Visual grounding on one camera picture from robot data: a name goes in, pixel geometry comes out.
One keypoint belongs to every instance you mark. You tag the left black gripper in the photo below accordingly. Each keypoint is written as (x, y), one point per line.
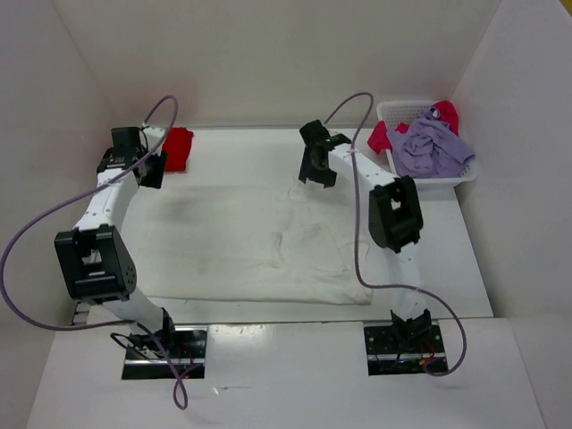
(155, 180)

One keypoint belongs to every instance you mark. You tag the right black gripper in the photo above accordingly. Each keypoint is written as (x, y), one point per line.
(328, 178)

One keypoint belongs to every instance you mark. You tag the red t shirt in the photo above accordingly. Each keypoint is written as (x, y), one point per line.
(177, 146)

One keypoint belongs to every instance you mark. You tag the white t shirt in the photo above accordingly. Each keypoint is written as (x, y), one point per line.
(229, 243)

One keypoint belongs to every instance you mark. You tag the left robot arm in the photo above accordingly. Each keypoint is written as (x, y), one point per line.
(96, 264)

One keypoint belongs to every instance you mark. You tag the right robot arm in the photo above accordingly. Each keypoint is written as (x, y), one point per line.
(388, 223)

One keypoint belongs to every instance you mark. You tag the pink t shirt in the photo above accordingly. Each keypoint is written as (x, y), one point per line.
(378, 141)

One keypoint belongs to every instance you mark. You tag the lavender t shirt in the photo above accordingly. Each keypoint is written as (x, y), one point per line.
(427, 148)

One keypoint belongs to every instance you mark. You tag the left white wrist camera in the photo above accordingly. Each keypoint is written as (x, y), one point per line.
(152, 138)

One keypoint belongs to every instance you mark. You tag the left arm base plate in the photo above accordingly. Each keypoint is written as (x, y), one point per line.
(143, 360)

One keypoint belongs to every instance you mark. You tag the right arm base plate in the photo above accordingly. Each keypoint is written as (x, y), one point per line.
(385, 356)

